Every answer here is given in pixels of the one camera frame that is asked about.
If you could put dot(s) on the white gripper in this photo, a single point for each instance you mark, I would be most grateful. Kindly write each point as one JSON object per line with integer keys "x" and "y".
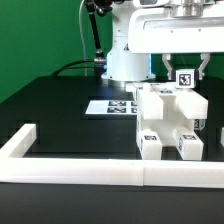
{"x": 153, "y": 30}

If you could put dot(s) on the white tagged cube nut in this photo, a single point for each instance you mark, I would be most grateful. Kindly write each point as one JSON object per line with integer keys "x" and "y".
{"x": 185, "y": 78}
{"x": 222, "y": 137}

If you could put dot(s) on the white chair back frame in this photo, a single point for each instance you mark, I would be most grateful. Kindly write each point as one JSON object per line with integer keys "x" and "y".
{"x": 158, "y": 101}

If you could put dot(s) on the white chair seat part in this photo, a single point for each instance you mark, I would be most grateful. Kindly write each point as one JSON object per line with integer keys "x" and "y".
{"x": 164, "y": 128}

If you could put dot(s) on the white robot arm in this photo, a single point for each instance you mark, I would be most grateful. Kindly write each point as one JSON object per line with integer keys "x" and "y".
{"x": 124, "y": 66}

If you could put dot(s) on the white fiducial marker sheet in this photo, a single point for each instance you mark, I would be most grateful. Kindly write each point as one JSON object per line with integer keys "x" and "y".
{"x": 111, "y": 107}

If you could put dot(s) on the white U-shaped obstacle fence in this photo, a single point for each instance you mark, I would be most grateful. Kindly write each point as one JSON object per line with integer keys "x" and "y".
{"x": 16, "y": 168}

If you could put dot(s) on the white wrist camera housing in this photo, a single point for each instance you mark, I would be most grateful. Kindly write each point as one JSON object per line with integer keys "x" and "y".
{"x": 150, "y": 3}

